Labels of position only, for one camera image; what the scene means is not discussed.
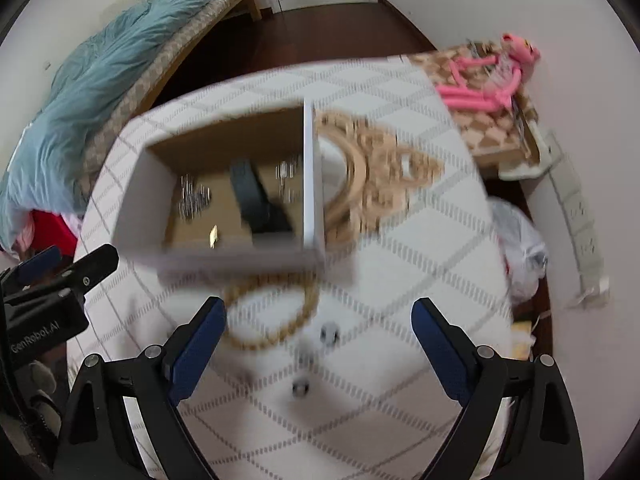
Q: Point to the white jewelry box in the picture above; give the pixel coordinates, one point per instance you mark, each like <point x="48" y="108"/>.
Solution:
<point x="220" y="240"/>

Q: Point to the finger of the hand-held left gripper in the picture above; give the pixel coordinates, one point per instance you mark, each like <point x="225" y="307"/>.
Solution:
<point x="40" y="261"/>
<point x="92" y="266"/>

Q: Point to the clear plastic bag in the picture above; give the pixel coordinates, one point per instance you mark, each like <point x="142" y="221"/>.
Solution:
<point x="520" y="245"/>

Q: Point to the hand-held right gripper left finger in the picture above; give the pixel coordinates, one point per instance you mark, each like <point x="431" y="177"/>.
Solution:
<point x="197" y="345"/>

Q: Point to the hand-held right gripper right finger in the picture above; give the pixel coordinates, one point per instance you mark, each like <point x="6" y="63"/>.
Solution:
<point x="440" y="350"/>

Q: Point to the silver earrings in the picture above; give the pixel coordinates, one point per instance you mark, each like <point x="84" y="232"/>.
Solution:
<point x="287" y="176"/>

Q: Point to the small gold pendant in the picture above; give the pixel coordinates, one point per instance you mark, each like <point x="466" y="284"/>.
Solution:
<point x="213" y="237"/>

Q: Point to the checkered mattress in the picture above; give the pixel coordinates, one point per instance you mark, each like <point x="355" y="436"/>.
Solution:
<point x="150" y="75"/>

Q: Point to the pink plush toy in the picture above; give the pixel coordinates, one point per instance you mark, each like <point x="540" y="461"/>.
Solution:
<point x="475" y="92"/>

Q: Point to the brown checkered cloth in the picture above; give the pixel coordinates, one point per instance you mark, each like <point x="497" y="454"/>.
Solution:
<point x="492" y="132"/>

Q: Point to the red cloth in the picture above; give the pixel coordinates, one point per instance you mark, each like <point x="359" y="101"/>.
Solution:
<point x="50" y="230"/>

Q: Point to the white power strip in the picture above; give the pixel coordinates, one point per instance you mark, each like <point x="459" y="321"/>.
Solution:
<point x="582" y="225"/>

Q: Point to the teal duvet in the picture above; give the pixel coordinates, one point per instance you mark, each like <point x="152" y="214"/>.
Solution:
<point x="100" y="85"/>

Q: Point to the small silver earring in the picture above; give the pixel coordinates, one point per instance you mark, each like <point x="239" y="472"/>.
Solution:
<point x="301" y="388"/>
<point x="330" y="336"/>

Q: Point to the wooden bed frame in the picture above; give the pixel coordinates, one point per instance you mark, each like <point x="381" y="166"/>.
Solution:
<point x="252" y="2"/>

